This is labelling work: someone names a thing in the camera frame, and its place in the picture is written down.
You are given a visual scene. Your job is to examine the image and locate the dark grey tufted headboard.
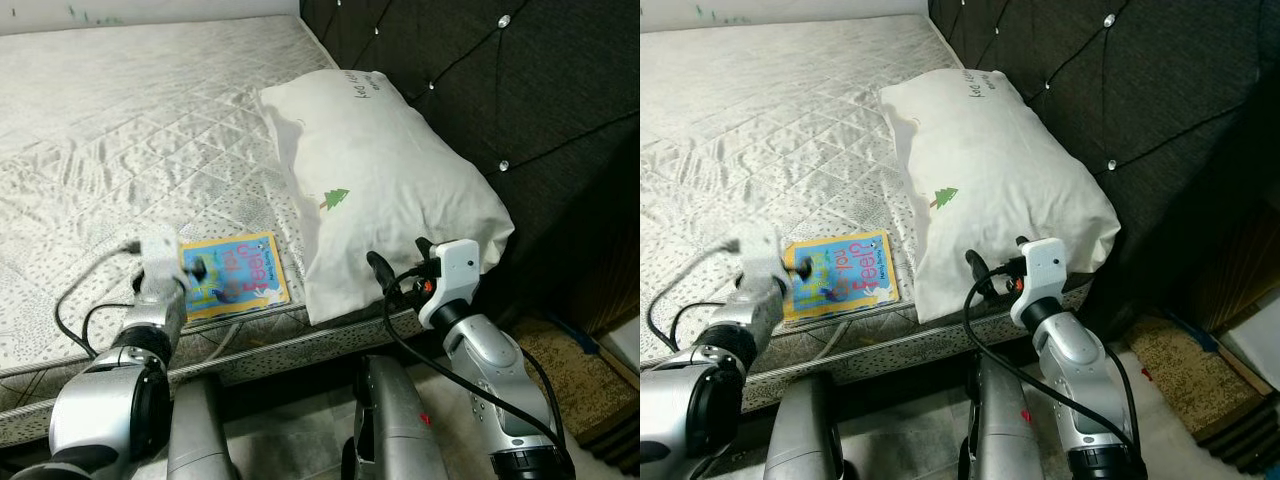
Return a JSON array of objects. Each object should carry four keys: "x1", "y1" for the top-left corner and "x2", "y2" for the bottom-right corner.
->
[
  {"x1": 300, "y1": 0, "x2": 641, "y2": 331},
  {"x1": 928, "y1": 0, "x2": 1280, "y2": 341}
]

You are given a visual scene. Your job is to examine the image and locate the silver robot left leg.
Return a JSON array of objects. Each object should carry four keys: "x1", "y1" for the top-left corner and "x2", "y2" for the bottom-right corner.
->
[
  {"x1": 765, "y1": 373, "x2": 846, "y2": 480},
  {"x1": 165, "y1": 373, "x2": 238, "y2": 480}
]

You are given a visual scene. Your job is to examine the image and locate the brown cardboard box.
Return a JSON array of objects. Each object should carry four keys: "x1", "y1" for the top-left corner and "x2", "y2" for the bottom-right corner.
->
[{"x1": 1185, "y1": 190, "x2": 1280, "y2": 336}]

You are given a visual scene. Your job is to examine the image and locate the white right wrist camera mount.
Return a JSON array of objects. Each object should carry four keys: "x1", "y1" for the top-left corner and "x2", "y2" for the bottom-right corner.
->
[
  {"x1": 1010, "y1": 238, "x2": 1069, "y2": 327},
  {"x1": 418, "y1": 240, "x2": 483, "y2": 329}
]

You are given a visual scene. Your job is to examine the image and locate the silver robot right leg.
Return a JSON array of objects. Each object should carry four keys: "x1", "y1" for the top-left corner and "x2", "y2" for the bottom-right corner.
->
[
  {"x1": 340, "y1": 355, "x2": 451, "y2": 480},
  {"x1": 958, "y1": 355, "x2": 1051, "y2": 480}
]

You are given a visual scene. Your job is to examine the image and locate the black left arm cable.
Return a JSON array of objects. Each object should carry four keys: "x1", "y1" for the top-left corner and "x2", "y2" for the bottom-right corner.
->
[
  {"x1": 645, "y1": 240, "x2": 749, "y2": 353},
  {"x1": 55, "y1": 240, "x2": 151, "y2": 361}
]

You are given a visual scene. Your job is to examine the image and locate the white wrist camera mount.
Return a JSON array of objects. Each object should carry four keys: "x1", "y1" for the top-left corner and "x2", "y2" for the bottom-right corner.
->
[
  {"x1": 735, "y1": 222, "x2": 787, "y2": 293},
  {"x1": 418, "y1": 240, "x2": 483, "y2": 329},
  {"x1": 135, "y1": 225, "x2": 184, "y2": 293},
  {"x1": 1010, "y1": 238, "x2": 1069, "y2": 327}
]

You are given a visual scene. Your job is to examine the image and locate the quilted grey dotted mattress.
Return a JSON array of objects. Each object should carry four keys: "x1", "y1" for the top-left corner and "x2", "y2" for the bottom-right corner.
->
[
  {"x1": 640, "y1": 12, "x2": 1091, "y2": 401},
  {"x1": 0, "y1": 12, "x2": 426, "y2": 446}
]

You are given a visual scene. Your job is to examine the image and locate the blue yellow children's book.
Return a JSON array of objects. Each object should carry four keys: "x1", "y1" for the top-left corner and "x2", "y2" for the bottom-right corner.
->
[
  {"x1": 782, "y1": 230, "x2": 901, "y2": 321},
  {"x1": 178, "y1": 232, "x2": 292, "y2": 321}
]

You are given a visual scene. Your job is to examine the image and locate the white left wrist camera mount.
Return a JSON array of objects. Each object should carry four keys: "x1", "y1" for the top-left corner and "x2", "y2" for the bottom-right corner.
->
[
  {"x1": 735, "y1": 222, "x2": 787, "y2": 293},
  {"x1": 135, "y1": 225, "x2": 184, "y2": 293}
]

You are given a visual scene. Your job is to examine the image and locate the silver robot leg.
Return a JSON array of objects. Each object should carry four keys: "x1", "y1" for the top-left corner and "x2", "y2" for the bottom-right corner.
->
[
  {"x1": 340, "y1": 355, "x2": 451, "y2": 480},
  {"x1": 765, "y1": 373, "x2": 846, "y2": 480},
  {"x1": 165, "y1": 373, "x2": 238, "y2": 480},
  {"x1": 958, "y1": 355, "x2": 1051, "y2": 480}
]

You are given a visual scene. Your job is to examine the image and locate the black bed base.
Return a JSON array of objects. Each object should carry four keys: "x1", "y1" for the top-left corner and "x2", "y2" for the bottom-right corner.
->
[
  {"x1": 740, "y1": 330, "x2": 1131, "y2": 421},
  {"x1": 0, "y1": 340, "x2": 521, "y2": 456}
]

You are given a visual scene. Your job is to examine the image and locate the white pillow with tree print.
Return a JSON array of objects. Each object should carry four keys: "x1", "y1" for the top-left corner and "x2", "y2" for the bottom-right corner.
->
[
  {"x1": 880, "y1": 68, "x2": 1121, "y2": 323},
  {"x1": 258, "y1": 70, "x2": 516, "y2": 326}
]

